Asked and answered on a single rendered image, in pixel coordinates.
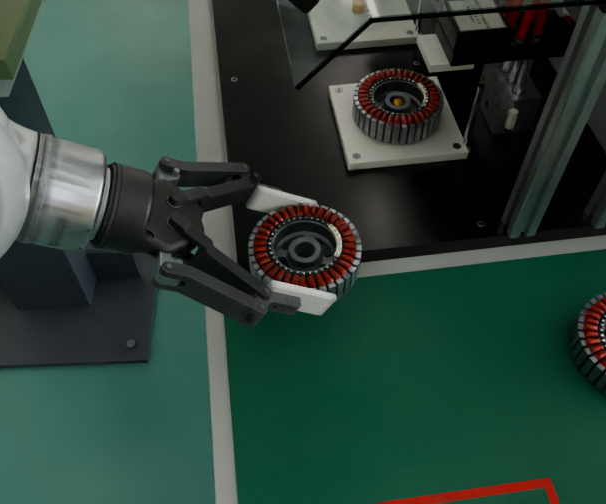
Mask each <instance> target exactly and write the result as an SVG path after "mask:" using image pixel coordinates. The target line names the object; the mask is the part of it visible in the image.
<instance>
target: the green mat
mask: <svg viewBox="0 0 606 504"><path fill-rule="evenodd" d="M604 293H606V249H601V250H592V251H584V252H575V253H567V254H558V255H549V256H541V257H532V258H523V259H515V260H506V261H497V262H489V263H480V264H472V265H463V266H454V267H446V268H437V269H428V270H420V271H411V272H402V273H394V274H385V275H377V276H368V277H359V278H357V279H356V281H355V282H354V285H353V286H352V288H351V289H350V288H349V291H348V292H347V293H346V294H345V295H344V294H343V296H342V297H341V298H340V299H338V300H336V301H335V302H334V303H333V304H332V305H331V306H330V307H329V308H328V309H327V310H326V311H325V312H324V313H323V314H322V315H321V316H320V315H315V314H310V313H305V312H300V311H296V312H295V313H294V314H291V315H288V314H283V313H278V312H273V311H267V312H266V314H265V315H264V316H263V317H262V318H261V319H260V320H259V322H258V323H257V324H256V325H255V326H254V327H248V326H246V325H244V324H242V323H240V322H238V321H236V320H234V319H232V318H230V317H228V316H225V315H224V324H225V337H226V350H227V363H228V377H229V390H230V403H231V416H232V429H233V443H234V456H235V469H236V482H237V495H238V504H376V503H379V502H386V501H392V500H399V499H406V498H413V497H420V496H427V495H433V494H440V493H447V492H454V491H461V490H468V489H474V488H481V487H488V486H495V485H502V484H509V483H515V482H522V481H529V480H536V479H543V478H551V481H552V484H553V487H554V489H555V492H556V495H557V497H558V500H559V503H560V504H606V394H605V393H604V390H605V387H606V386H605V387H604V388H603V389H602V390H599V389H598V388H596V387H595V384H596V383H597V381H598V380H597V381H596V382H594V383H593V384H591V383H590V382H589V381H588V380H587V379H586V378H587V377H588V376H589V375H586V376H583V374H582V373H581V372H580V369H581V367H580V368H578V367H577V366H576V364H575V361H576V359H574V360H573V358H572V355H571V353H572V351H570V348H569V344H570V343H569V336H570V335H569V333H570V330H571V328H572V325H573V323H574V321H575V320H576V318H577V317H578V315H579V314H580V312H581V311H582V309H583V308H584V306H585V305H586V304H587V303H589V301H590V300H591V299H593V298H596V296H598V295H601V294H602V295H603V294H604ZM438 504H551V503H550V501H549V498H548V495H547V492H546V490H545V488H540V489H533V490H526V491H519V492H512V493H506V494H499V495H492V496H485V497H479V498H472V499H465V500H458V501H451V502H445V503H438Z"/></svg>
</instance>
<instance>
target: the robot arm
mask: <svg viewBox="0 0 606 504"><path fill-rule="evenodd" d="M249 171H250V167H249V166H248V165H247V164H245V163H231V162H191V161H181V160H177V159H174V158H170V157H167V156H162V157H161V159H160V161H159V163H158V164H157V166H156V168H155V170H154V172H153V174H152V175H151V173H150V172H148V171H146V170H142V169H138V168H135V167H131V166H127V165H123V164H120V163H116V162H114V163H112V164H109V165H108V166H107V160H106V155H105V153H104V152H103V151H102V150H100V149H96V148H93V147H89V146H85V145H82V144H78V143H75V142H71V141H67V140H64V139H60V138H57V137H54V136H53V135H50V134H47V133H45V134H42V133H38V132H36V131H33V130H30V129H28V128H25V127H23V126H21V125H19V124H17V123H15V122H13V121H11V120H10V119H8V117H7V116H6V114H5V113H4V111H3V110H2V109H1V107H0V258H1V257H2V256H3V255H4V254H5V253H6V251H7V250H8V249H9V248H10V247H11V245H12V244H13V242H14V241H15V240H16V241H19V242H20V243H25V244H28V243H31V244H36V245H41V246H46V247H51V248H56V249H61V250H66V251H71V252H81V251H82V250H83V249H84V248H85V247H86V245H87V244H88V242H89V240H90V243H91V244H92V245H93V247H94V248H99V249H103V250H108V251H113V252H118V253H123V254H133V253H145V254H148V255H150V256H151V257H153V258H154V259H156V275H155V276H154V278H153V279H152V284H153V286H154V287H155V288H158V289H162V290H168V291H173V292H178V293H180V294H182V295H184V296H186V297H188V298H191V299H193V300H195V301H197V302H199V303H201V304H203V305H205V306H207V307H209V308H211V309H213V310H215V311H217V312H219V313H221V314H223V315H225V316H228V317H230V318H232V319H234V320H236V321H238V322H240V323H242V324H244V325H246V326H248V327H254V326H255V325H256V324H257V323H258V322H259V320H260V319H261V318H262V317H263V316H264V315H265V314H266V312H267V311H273V312H278V313H283V314H288V315H291V314H294V313H295V312H296V311H300V312H305V313H310V314H315V315H320V316H321V315H322V314H323V313H324V312H325V311H326V310H327V309H328V308H329V307H330V306H331V305H332V304H333V303H334V302H335V301H336V300H337V298H336V294H333V293H329V292H324V291H320V290H315V289H311V288H306V287H302V286H297V285H293V284H289V283H284V282H280V281H275V280H270V282H269V283H268V284H267V285H265V284H264V283H262V282H261V281H260V280H258V279H257V278H256V277H254V276H253V275H252V274H250V273H249V272H248V271H246V270H245V269H244V268H242V267H241V266H240V265H238V264H237V263H236V262H234V261H233V260H232V259H230V258H229V257H228V256H226V255H225V254H224V253H222V252H221V251H220V250H218V249H217V248H216V247H215V246H214V245H213V241H212V240H211V239H210V238H209V237H208V236H206V235H205V233H204V226H203V223H202V217H203V213H205V212H208V211H212V210H215V209H219V208H222V207H226V206H229V205H233V204H236V203H240V202H243V201H246V200H247V199H248V201H247V202H246V207H247V208H248V209H252V210H256V211H260V212H264V213H270V212H272V211H274V210H275V212H277V209H278V208H280V207H283V208H284V209H285V206H287V205H292V207H293V208H294V204H299V203H301V206H302V209H303V203H310V209H311V207H312V204H317V202H316V201H315V200H311V199H307V198H304V197H300V196H296V195H293V194H289V193H285V192H282V190H280V189H279V188H276V187H272V186H268V185H265V184H261V183H259V181H260V180H261V177H260V175H259V174H258V173H256V172H252V173H251V175H249V173H248V172H249ZM232 174H233V175H232ZM178 187H195V188H191V189H186V190H182V189H180V188H178ZM203 187H207V188H203ZM197 246H198V250H197V252H196V253H195V254H192V253H191V252H190V251H192V250H194V249H195V248H196V247H197ZM173 258H176V259H177V260H174V259H173ZM252 293H255V295H253V294H252Z"/></svg>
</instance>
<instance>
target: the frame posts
mask: <svg viewBox="0 0 606 504"><path fill-rule="evenodd" d="M605 81H606V4H599V5H586V6H583V8H582V10H581V13H580V15H579V18H578V21H577V23H576V26H575V28H574V31H573V34H572V36H571V39H570V41H569V44H568V47H567V49H566V52H565V55H564V57H563V60H562V62H561V65H560V68H559V70H558V73H557V75H556V78H555V81H554V83H553V86H552V88H551V91H550V94H549V96H548V99H547V101H546V104H545V107H544V109H543V112H542V115H541V117H540V120H539V122H538V125H537V128H536V130H535V133H534V135H533V138H532V141H531V143H530V146H529V148H528V151H527V154H526V156H525V159H524V161H523V164H522V167H521V169H520V172H519V174H518V177H517V180H516V182H515V185H514V188H513V190H512V193H511V195H510V198H509V201H508V203H507V206H506V208H505V211H504V214H503V216H502V219H501V220H502V222H503V225H504V226H506V225H509V226H508V228H507V231H506V232H507V234H508V236H509V238H519V236H520V234H521V232H524V234H525V236H526V237H528V236H534V235H535V233H536V231H537V229H538V227H539V224H540V222H541V220H542V218H543V216H544V214H545V211H546V209H547V207H548V205H549V203H550V201H551V198H552V196H553V194H554V192H555V190H556V188H557V185H558V183H559V181H560V179H561V177H562V175H563V172H564V170H565V168H566V166H567V164H568V162H569V159H570V157H571V155H572V153H573V151H574V149H575V146H576V144H577V142H578V140H579V138H580V136H581V133H582V131H583V129H584V127H585V125H586V123H587V120H588V118H589V116H590V114H591V112H592V110H593V107H594V105H595V103H596V101H597V99H598V97H599V94H600V92H601V90H602V88H603V86H604V84H605ZM584 211H585V212H586V214H587V216H593V218H592V220H591V224H592V225H593V227H594V228H595V229H599V228H604V227H605V225H606V171H605V172H604V174H603V176H602V178H601V180H600V182H599V184H598V186H597V187H596V189H595V191H594V193H593V195H592V197H591V199H590V201H589V202H588V204H587V206H586V208H585V210H584Z"/></svg>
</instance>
